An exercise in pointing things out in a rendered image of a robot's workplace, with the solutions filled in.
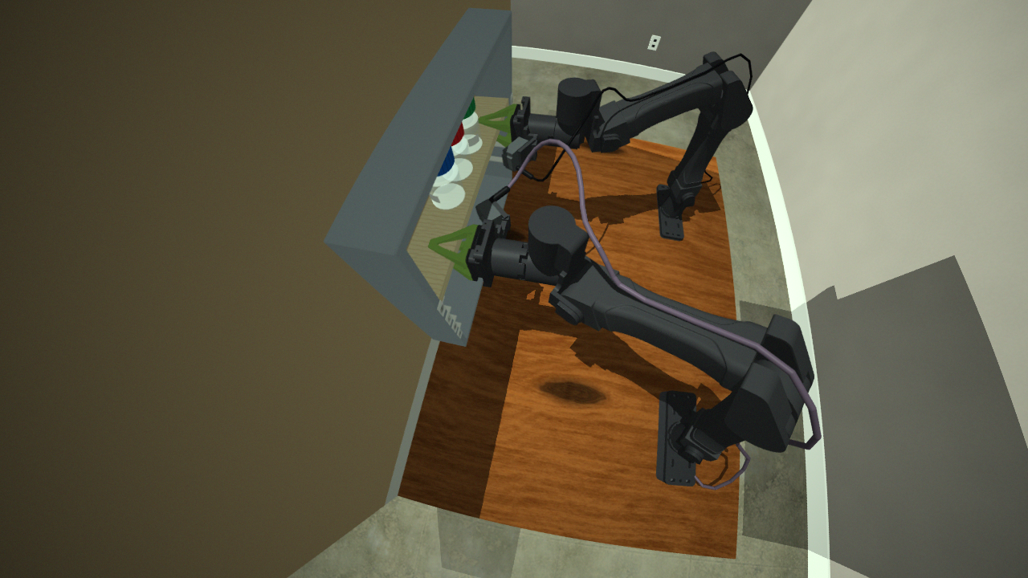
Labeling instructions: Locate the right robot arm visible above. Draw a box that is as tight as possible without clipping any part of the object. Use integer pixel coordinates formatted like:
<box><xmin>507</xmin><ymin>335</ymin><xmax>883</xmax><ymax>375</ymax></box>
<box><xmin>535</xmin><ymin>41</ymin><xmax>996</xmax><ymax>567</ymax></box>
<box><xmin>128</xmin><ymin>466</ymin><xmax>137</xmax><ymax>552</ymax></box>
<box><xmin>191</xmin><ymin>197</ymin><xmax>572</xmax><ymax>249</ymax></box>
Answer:
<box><xmin>549</xmin><ymin>51</ymin><xmax>752</xmax><ymax>240</ymax></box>

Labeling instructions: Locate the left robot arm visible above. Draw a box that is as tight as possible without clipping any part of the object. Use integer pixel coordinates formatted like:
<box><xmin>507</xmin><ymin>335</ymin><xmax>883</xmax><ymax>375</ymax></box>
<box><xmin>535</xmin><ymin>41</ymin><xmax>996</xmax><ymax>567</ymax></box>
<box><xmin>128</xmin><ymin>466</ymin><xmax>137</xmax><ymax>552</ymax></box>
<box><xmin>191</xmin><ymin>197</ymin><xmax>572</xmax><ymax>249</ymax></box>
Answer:
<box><xmin>520</xmin><ymin>206</ymin><xmax>814</xmax><ymax>486</ymax></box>

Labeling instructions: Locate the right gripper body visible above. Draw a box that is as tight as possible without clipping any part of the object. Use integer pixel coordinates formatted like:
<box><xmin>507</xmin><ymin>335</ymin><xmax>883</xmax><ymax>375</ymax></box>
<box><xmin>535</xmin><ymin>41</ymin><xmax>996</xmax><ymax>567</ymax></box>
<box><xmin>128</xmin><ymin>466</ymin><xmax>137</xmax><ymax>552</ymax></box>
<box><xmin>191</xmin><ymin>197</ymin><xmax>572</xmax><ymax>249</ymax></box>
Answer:
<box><xmin>510</xmin><ymin>96</ymin><xmax>557</xmax><ymax>167</ymax></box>

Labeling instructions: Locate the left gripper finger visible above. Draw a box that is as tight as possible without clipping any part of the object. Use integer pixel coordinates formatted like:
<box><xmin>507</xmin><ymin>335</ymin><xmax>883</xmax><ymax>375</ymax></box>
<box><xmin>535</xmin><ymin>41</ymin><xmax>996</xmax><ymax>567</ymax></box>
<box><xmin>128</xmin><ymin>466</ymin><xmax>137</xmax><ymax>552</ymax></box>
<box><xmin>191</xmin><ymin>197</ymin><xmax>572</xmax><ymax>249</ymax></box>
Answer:
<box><xmin>428</xmin><ymin>224</ymin><xmax>478</xmax><ymax>269</ymax></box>
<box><xmin>453</xmin><ymin>241</ymin><xmax>473</xmax><ymax>281</ymax></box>

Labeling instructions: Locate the light wooden shelf board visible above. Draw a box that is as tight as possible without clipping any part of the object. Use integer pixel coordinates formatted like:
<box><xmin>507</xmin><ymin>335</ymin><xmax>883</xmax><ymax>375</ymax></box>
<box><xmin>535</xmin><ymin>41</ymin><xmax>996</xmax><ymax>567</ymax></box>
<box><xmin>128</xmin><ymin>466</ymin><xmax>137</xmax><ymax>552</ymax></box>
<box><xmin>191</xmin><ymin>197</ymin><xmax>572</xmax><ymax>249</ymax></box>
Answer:
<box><xmin>407</xmin><ymin>96</ymin><xmax>509</xmax><ymax>301</ymax></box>

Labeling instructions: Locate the clear bottle with blue cap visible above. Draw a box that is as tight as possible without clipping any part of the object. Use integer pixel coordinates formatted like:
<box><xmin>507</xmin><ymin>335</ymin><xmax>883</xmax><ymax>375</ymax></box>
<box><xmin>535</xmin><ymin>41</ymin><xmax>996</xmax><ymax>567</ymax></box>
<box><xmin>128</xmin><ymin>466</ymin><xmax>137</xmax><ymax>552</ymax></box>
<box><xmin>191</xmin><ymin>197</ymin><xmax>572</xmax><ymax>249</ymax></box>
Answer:
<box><xmin>430</xmin><ymin>147</ymin><xmax>465</xmax><ymax>210</ymax></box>

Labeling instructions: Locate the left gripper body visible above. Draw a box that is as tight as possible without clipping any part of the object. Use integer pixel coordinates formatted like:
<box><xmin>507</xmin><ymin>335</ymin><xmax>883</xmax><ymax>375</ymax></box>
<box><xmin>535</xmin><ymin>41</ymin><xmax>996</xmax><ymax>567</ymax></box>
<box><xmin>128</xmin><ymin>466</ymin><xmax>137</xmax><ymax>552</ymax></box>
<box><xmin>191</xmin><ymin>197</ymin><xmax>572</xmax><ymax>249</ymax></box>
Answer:
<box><xmin>466</xmin><ymin>201</ymin><xmax>528</xmax><ymax>287</ymax></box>

